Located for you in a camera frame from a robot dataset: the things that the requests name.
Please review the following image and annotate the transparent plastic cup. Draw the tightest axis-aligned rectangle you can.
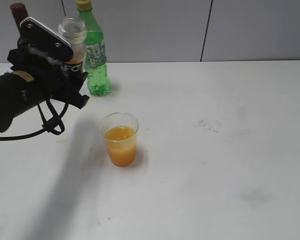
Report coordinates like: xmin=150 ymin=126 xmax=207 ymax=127
xmin=99 ymin=111 xmax=140 ymax=167

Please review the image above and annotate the green plastic soda bottle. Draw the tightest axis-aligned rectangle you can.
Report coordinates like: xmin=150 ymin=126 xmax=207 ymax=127
xmin=76 ymin=0 xmax=111 ymax=97

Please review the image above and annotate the dark red wine bottle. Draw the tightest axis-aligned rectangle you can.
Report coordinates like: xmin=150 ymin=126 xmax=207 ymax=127
xmin=9 ymin=2 xmax=31 ymax=45

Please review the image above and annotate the NFC orange juice bottle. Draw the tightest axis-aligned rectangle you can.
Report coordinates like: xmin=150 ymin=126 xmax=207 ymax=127
xmin=58 ymin=17 xmax=87 ymax=77

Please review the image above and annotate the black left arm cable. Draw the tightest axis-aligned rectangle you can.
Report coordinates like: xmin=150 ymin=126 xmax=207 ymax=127
xmin=0 ymin=84 xmax=72 ymax=142

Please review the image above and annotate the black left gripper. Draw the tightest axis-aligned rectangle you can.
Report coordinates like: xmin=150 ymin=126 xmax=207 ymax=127
xmin=6 ymin=48 xmax=90 ymax=109

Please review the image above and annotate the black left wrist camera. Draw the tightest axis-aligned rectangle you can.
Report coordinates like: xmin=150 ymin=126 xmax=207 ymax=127
xmin=19 ymin=16 xmax=74 ymax=63

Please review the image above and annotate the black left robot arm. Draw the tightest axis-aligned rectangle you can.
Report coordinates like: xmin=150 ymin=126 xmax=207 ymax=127
xmin=0 ymin=49 xmax=89 ymax=141

